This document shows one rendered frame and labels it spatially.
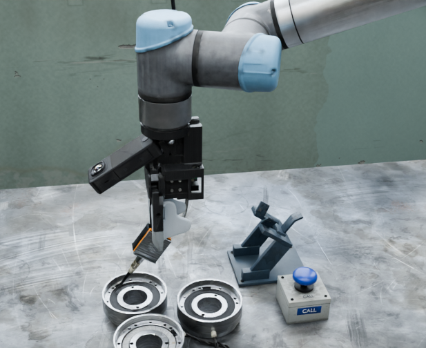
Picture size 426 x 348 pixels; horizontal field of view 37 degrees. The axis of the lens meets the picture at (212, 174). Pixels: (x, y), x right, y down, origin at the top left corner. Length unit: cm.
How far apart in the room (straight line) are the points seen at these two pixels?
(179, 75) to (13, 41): 171
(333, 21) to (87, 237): 63
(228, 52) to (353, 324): 50
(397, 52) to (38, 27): 144
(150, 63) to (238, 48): 12
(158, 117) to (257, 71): 15
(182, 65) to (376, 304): 54
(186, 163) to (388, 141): 211
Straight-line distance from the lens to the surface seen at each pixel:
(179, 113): 88
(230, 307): 104
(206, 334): 103
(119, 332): 100
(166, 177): 92
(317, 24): 94
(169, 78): 85
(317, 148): 286
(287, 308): 105
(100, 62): 253
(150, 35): 84
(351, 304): 112
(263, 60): 83
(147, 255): 102
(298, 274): 105
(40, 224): 132
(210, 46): 84
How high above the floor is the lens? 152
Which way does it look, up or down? 29 degrees down
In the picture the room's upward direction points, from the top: 1 degrees clockwise
